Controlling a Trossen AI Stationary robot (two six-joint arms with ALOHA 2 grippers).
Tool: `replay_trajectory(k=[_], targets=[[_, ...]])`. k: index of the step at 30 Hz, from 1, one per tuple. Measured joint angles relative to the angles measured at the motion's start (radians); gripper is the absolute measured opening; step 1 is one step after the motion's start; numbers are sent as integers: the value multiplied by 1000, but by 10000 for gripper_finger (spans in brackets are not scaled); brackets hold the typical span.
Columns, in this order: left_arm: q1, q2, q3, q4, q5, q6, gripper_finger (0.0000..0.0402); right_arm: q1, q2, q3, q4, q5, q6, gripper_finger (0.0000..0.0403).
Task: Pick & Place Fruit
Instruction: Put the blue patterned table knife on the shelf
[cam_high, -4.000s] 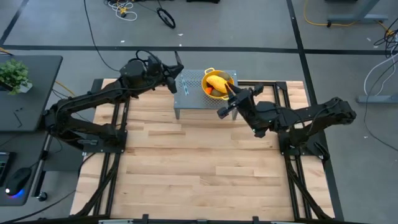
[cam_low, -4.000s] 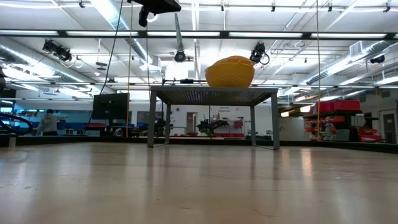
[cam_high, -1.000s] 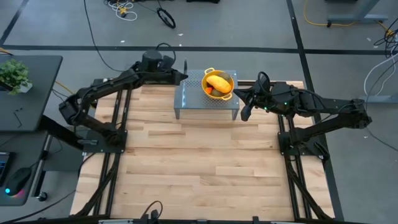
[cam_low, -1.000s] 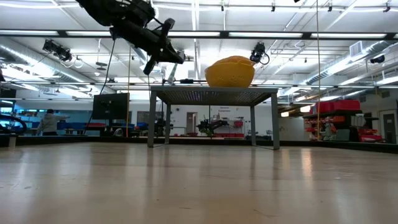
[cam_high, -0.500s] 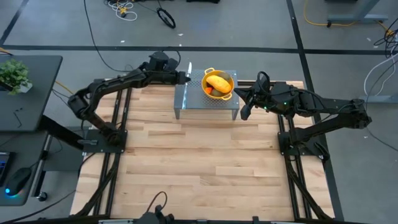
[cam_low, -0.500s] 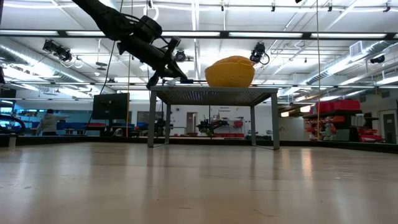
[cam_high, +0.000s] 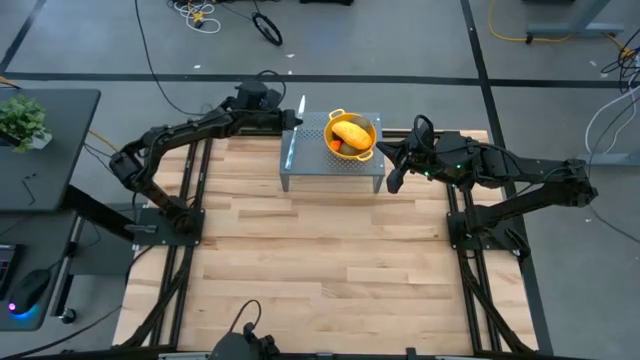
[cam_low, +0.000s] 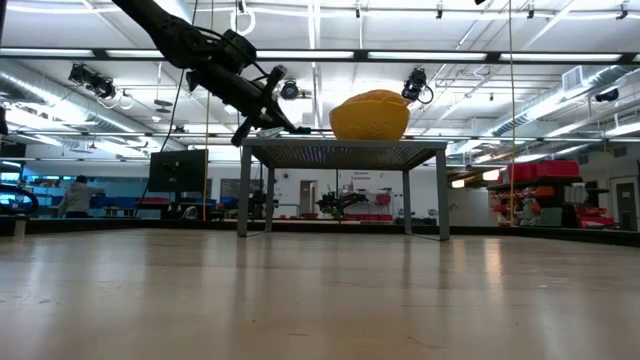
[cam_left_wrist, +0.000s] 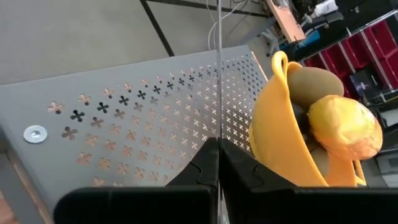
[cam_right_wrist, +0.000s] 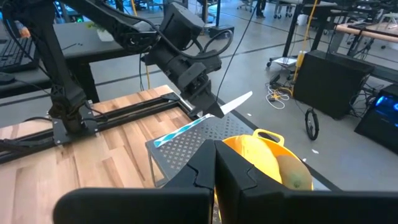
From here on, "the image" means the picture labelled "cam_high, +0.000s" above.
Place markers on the grey perforated metal riser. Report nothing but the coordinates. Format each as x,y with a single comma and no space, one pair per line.
320,162

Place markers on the green potted plant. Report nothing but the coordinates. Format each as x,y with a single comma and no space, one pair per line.
20,120

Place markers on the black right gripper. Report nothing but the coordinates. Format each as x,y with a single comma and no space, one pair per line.
435,157

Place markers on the black caster wheel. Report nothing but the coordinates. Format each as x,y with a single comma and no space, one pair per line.
68,316

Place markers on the grey desk foot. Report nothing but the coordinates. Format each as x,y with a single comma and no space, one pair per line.
575,29
605,159

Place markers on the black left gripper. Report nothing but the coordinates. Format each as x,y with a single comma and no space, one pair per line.
272,120

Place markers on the yellow plastic colander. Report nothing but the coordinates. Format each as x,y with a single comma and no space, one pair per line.
327,136

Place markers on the brown-green kiwi fruit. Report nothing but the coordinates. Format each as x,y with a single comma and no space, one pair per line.
363,122
351,150

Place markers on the black low desk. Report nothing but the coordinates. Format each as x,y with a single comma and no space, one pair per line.
30,235

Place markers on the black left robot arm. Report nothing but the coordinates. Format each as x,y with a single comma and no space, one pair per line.
200,125

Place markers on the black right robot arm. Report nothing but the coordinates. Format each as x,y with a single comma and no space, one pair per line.
525,167

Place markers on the black keyboard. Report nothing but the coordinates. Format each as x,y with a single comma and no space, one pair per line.
6,270

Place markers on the black aluminium table frame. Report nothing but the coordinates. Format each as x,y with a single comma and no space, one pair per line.
467,300

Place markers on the red-yellow pear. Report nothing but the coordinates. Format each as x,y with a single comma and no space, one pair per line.
335,145

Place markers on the black computer mouse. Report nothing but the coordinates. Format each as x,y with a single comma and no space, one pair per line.
30,290

